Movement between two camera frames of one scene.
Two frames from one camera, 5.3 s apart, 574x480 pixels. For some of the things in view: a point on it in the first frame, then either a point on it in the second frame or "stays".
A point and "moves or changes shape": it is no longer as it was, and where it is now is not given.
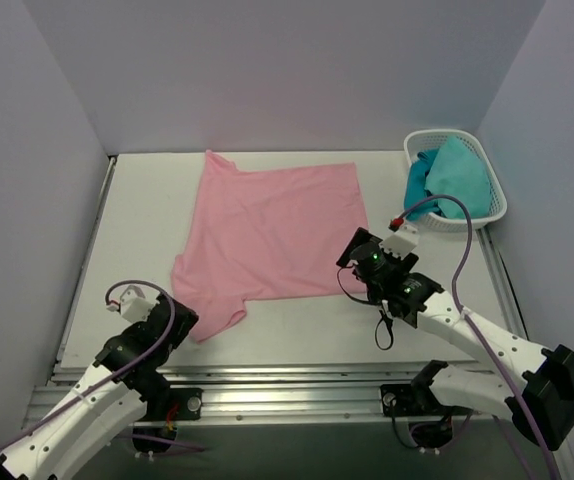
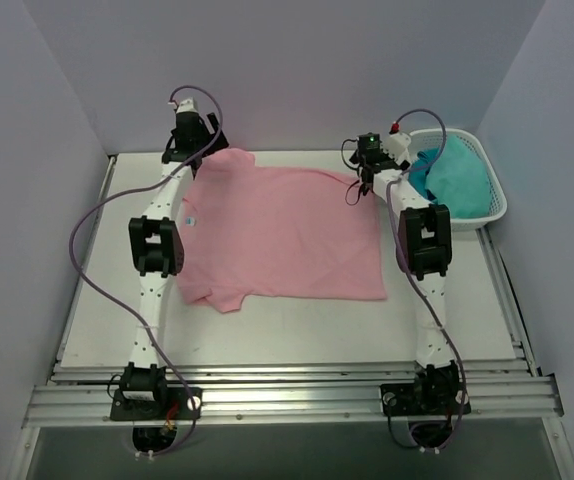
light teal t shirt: (458, 172) stays
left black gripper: (182, 320) → (212, 138)
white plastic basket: (433, 138) stays
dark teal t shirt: (415, 190) stays
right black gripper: (349, 250) → (363, 170)
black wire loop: (384, 313) → (360, 187)
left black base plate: (175, 404) stays
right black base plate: (415, 400) stays
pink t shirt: (270, 233) moves or changes shape
